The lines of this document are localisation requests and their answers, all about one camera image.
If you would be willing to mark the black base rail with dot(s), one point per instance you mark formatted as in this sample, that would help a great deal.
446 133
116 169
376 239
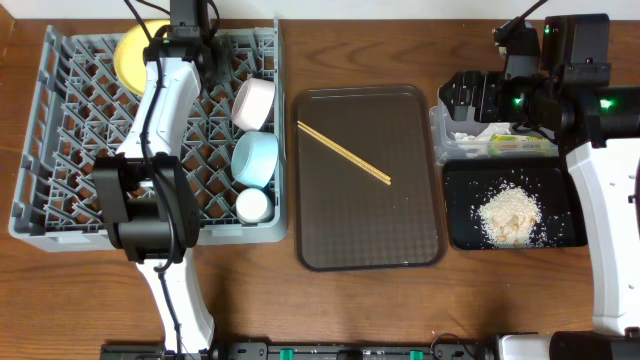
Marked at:
263 351

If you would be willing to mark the wooden chopstick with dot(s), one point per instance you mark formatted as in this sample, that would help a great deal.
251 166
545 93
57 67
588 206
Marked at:
347 151
342 154

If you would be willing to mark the clear plastic waste bin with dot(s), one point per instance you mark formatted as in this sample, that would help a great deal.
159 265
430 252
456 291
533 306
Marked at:
468 139

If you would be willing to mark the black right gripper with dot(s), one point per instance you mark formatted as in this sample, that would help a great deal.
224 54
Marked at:
487 84

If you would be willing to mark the light blue bowl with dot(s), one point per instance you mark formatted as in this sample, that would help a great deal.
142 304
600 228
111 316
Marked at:
254 159

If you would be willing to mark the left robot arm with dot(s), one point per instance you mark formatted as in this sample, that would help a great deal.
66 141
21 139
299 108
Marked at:
148 205

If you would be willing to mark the brown serving tray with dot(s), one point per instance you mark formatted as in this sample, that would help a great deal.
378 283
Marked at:
346 218

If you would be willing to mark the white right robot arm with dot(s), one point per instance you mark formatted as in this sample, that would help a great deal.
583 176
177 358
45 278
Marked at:
559 79

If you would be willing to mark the rice food scraps pile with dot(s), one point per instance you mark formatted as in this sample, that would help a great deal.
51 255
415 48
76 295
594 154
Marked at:
510 217

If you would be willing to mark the small white cup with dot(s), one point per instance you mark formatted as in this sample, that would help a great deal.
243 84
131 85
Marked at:
253 206

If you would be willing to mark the black waste tray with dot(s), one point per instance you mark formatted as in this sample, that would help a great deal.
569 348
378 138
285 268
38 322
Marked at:
546 178

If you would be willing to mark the pink white bowl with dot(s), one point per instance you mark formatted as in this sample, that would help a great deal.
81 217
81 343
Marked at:
253 104

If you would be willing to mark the yellow orange snack wrapper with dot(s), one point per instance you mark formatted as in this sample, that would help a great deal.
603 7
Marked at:
503 145

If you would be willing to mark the grey dishwasher rack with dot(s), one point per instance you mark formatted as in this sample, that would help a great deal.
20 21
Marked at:
80 111

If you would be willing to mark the yellow round plate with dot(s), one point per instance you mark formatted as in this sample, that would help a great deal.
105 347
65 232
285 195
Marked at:
129 60

